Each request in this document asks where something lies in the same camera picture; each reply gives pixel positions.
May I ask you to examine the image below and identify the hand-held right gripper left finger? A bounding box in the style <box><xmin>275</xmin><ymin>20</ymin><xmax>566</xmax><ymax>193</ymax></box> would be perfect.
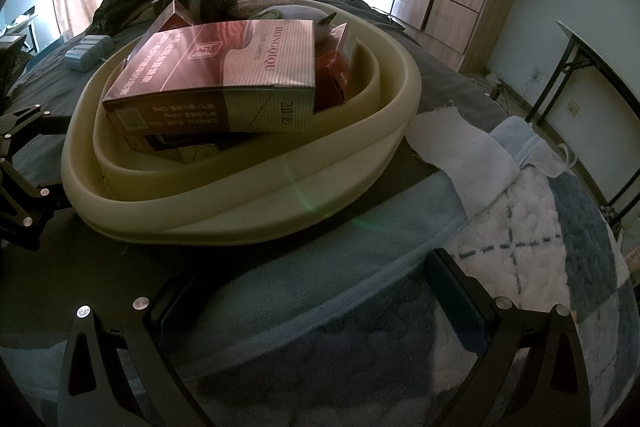
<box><xmin>56</xmin><ymin>273</ymin><xmax>214</xmax><ymax>427</ymax></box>

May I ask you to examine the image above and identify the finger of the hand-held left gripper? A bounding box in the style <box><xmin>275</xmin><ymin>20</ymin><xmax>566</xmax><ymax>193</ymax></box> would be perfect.
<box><xmin>0</xmin><ymin>161</ymin><xmax>72</xmax><ymax>254</ymax></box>
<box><xmin>0</xmin><ymin>104</ymin><xmax>72</xmax><ymax>160</ymax></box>

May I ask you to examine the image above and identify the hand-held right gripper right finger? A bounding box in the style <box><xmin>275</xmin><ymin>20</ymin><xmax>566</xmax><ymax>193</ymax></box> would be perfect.
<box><xmin>428</xmin><ymin>248</ymin><xmax>592</xmax><ymax>427</ymax></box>

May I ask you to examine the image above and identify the dark red carton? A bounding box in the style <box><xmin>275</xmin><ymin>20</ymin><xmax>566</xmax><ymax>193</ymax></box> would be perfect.
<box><xmin>149</xmin><ymin>0</ymin><xmax>197</xmax><ymax>34</ymax></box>

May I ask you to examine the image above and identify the red and white carton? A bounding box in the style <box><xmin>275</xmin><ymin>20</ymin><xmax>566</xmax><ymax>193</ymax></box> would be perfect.
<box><xmin>102</xmin><ymin>19</ymin><xmax>317</xmax><ymax>137</ymax></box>

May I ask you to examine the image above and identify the cream plastic basin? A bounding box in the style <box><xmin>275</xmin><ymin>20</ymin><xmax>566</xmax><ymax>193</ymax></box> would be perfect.
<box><xmin>60</xmin><ymin>0</ymin><xmax>419</xmax><ymax>247</ymax></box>

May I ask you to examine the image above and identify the small red box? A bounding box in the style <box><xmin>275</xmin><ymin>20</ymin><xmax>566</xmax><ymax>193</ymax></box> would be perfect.
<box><xmin>313</xmin><ymin>22</ymin><xmax>359</xmax><ymax>114</ymax></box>

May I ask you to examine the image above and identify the white cap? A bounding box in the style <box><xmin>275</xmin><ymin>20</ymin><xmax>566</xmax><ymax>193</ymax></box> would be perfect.
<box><xmin>254</xmin><ymin>4</ymin><xmax>337</xmax><ymax>42</ymax></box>

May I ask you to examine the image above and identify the blue-grey small box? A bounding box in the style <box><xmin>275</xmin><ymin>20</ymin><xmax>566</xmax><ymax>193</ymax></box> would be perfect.
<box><xmin>64</xmin><ymin>35</ymin><xmax>114</xmax><ymax>73</ymax></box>

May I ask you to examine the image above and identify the checkered blue white blanket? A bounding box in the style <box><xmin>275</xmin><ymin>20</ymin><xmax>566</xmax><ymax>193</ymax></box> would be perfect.
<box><xmin>0</xmin><ymin>114</ymin><xmax>640</xmax><ymax>427</ymax></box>

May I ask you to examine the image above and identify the white cloth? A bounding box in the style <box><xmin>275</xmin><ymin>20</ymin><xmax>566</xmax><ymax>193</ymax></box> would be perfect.
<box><xmin>405</xmin><ymin>106</ymin><xmax>522</xmax><ymax>219</ymax></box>

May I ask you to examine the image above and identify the dark grey bed sheet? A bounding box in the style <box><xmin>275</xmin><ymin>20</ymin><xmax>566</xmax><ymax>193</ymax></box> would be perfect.
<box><xmin>0</xmin><ymin>0</ymin><xmax>507</xmax><ymax>338</ymax></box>

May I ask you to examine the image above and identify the black folding table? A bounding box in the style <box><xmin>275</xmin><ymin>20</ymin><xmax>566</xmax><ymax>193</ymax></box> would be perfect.
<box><xmin>524</xmin><ymin>20</ymin><xmax>640</xmax><ymax>219</ymax></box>

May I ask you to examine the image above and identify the black cable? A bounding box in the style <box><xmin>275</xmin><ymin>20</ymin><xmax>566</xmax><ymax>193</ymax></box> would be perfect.
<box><xmin>467</xmin><ymin>71</ymin><xmax>509</xmax><ymax>100</ymax></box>

